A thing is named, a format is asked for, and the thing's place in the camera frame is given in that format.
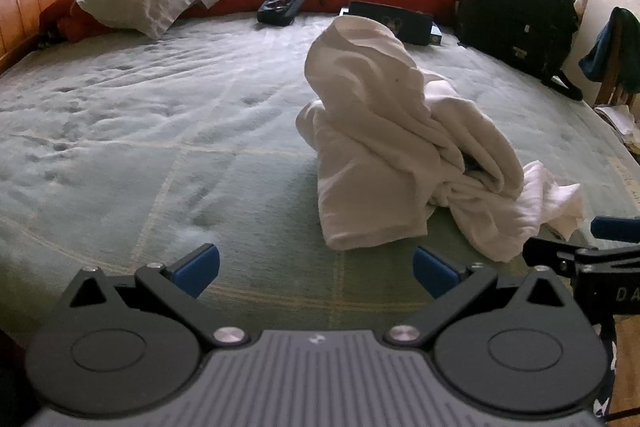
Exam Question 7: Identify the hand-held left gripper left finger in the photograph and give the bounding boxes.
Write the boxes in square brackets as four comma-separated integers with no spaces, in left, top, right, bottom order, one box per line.
[69,243,249,349]

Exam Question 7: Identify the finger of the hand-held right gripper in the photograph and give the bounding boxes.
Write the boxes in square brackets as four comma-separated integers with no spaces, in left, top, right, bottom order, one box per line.
[591,216,640,242]
[522,236,598,280]

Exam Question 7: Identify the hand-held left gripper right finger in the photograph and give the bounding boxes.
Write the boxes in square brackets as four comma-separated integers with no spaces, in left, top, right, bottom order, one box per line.
[383,246,571,351]

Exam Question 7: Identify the white printed sweatshirt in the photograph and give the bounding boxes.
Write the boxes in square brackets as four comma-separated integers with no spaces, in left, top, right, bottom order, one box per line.
[295,14,586,264]

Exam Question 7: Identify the person's dark patterned clothing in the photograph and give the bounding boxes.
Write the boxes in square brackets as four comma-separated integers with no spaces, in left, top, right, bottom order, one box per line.
[594,322,623,427]

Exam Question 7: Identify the stack of papers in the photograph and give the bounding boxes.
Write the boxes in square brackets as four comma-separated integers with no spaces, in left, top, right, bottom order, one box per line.
[595,104,640,148]

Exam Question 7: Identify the wooden chair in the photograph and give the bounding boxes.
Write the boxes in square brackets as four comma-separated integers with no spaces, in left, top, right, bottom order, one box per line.
[595,9,640,108]

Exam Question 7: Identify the blue and white box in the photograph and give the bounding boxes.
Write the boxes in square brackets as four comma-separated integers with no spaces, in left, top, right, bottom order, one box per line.
[339,6,443,48]

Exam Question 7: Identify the dark pouch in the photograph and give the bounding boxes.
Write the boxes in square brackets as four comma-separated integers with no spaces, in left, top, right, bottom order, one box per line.
[346,0,435,46]

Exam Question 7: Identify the black case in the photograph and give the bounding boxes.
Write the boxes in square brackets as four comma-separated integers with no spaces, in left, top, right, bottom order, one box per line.
[256,0,312,28]

